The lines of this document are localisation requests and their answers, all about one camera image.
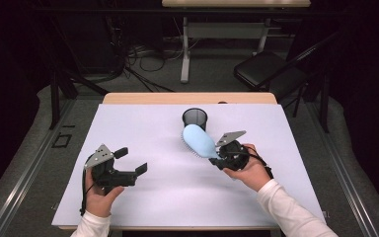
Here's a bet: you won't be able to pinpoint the bundle of floor cables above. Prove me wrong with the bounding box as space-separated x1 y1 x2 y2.
107 16 179 94

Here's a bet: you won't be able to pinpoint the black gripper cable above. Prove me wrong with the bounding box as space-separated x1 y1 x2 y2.
240 146 274 181
80 157 97 217

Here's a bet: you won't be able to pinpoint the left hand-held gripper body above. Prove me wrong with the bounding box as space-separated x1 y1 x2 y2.
84 143 138 196

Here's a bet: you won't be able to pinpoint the light blue hairbrush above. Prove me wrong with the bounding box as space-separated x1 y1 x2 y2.
181 123 221 160

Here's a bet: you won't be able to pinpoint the aluminium floor rail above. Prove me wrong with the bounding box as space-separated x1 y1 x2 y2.
305 102 379 237
0 98 77 237

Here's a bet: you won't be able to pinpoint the light wooden table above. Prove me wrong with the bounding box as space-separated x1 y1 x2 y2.
58 92 324 231

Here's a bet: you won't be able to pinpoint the black folding chair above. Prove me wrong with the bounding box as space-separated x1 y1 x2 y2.
233 31 340 117

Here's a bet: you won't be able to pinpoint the person's left hand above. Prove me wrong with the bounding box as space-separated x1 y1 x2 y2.
84 167 125 218

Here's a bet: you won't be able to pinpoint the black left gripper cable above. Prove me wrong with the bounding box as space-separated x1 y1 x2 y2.
80 157 97 217

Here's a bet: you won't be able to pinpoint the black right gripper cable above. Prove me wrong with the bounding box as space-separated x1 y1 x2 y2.
240 146 274 181

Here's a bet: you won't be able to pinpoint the black metal stand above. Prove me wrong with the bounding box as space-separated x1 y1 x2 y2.
47 19 111 130

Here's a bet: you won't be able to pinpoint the person's right hand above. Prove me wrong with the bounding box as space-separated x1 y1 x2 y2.
223 143 272 193

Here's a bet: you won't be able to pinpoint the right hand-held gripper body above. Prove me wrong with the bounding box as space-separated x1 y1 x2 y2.
214 130 252 172

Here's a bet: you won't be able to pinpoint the black mesh pen cup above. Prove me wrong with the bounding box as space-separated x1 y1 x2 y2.
182 107 209 132

